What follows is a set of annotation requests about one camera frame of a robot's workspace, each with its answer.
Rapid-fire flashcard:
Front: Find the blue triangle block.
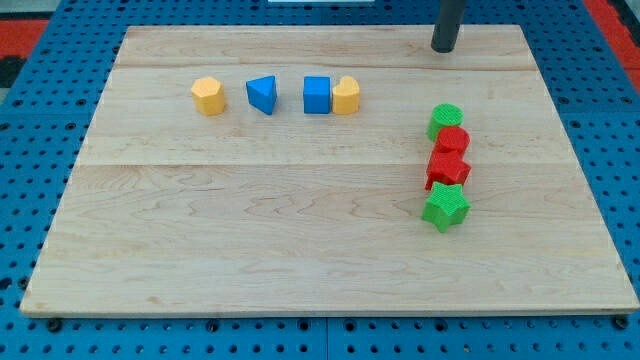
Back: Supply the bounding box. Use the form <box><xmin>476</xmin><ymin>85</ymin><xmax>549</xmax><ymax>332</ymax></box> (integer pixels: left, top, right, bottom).
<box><xmin>245</xmin><ymin>75</ymin><xmax>277</xmax><ymax>115</ymax></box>

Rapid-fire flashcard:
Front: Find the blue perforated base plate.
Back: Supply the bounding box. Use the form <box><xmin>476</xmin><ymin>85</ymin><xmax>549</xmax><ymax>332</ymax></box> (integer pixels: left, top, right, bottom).
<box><xmin>1</xmin><ymin>0</ymin><xmax>639</xmax><ymax>359</ymax></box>

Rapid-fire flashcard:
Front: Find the green cylinder block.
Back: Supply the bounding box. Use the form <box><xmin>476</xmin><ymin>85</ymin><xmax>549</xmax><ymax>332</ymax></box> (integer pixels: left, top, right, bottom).
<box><xmin>426</xmin><ymin>103</ymin><xmax>464</xmax><ymax>141</ymax></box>

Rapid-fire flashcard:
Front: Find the red star block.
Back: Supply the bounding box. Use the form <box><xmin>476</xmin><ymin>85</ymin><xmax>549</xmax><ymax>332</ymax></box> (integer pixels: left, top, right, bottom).
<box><xmin>425</xmin><ymin>151</ymin><xmax>472</xmax><ymax>190</ymax></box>

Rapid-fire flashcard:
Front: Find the green star block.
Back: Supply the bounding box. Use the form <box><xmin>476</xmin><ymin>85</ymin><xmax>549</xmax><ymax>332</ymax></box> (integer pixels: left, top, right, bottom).
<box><xmin>421</xmin><ymin>182</ymin><xmax>471</xmax><ymax>233</ymax></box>

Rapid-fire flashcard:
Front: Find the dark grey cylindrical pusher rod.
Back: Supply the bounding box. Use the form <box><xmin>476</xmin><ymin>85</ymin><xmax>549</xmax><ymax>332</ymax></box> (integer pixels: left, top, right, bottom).
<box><xmin>431</xmin><ymin>0</ymin><xmax>466</xmax><ymax>53</ymax></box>

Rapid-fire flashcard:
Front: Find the red cylinder block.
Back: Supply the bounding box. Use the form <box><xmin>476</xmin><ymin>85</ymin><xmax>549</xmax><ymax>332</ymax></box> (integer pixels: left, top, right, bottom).
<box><xmin>433</xmin><ymin>126</ymin><xmax>471</xmax><ymax>156</ymax></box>

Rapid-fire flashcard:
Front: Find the light wooden board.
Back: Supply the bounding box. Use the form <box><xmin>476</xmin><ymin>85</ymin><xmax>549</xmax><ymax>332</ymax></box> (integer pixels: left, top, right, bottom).
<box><xmin>20</xmin><ymin>25</ymin><xmax>639</xmax><ymax>318</ymax></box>

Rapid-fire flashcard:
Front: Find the yellow pentagon block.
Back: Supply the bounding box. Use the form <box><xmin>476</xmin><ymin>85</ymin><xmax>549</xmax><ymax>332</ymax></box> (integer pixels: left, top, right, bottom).
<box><xmin>191</xmin><ymin>77</ymin><xmax>226</xmax><ymax>116</ymax></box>

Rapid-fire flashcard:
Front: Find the blue cube block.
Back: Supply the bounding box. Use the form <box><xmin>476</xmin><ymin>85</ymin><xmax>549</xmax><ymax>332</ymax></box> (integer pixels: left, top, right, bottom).
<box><xmin>303</xmin><ymin>76</ymin><xmax>331</xmax><ymax>114</ymax></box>

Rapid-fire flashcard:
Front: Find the yellow heart block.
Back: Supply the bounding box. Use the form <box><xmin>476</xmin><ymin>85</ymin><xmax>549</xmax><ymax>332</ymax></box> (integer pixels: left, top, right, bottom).
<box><xmin>332</xmin><ymin>76</ymin><xmax>360</xmax><ymax>115</ymax></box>

